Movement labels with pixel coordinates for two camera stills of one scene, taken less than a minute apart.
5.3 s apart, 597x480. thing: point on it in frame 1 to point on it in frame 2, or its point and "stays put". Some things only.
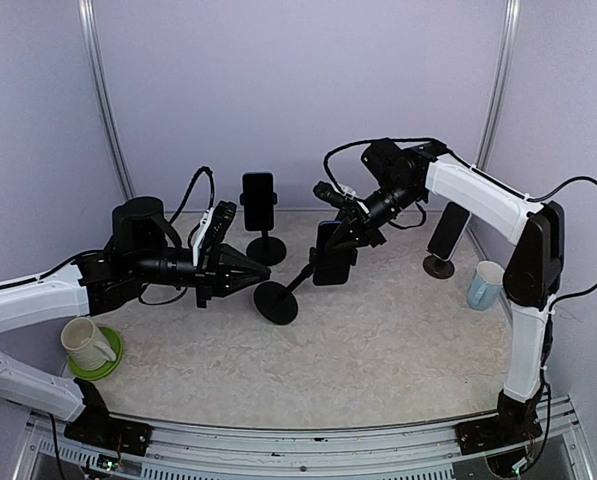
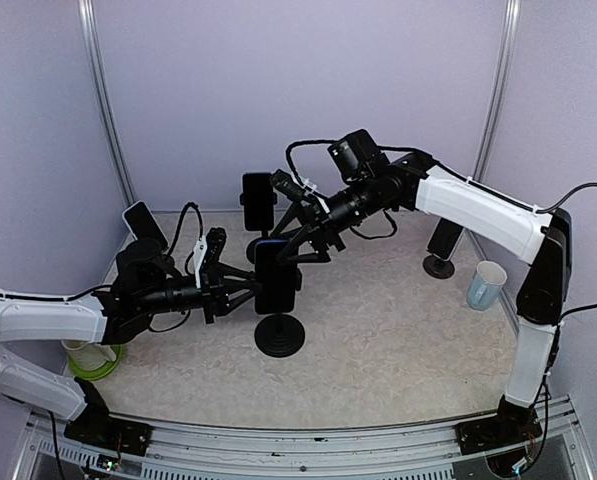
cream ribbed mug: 85,345 stays put
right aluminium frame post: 508,43 stays put
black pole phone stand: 277,303 to 278,335
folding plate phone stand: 437,267 stays put
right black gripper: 366,228 to 318,224
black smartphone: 448,232 stays put
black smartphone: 258,195 stays put
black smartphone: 330,267 to 278,279
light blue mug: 484,290 stays put
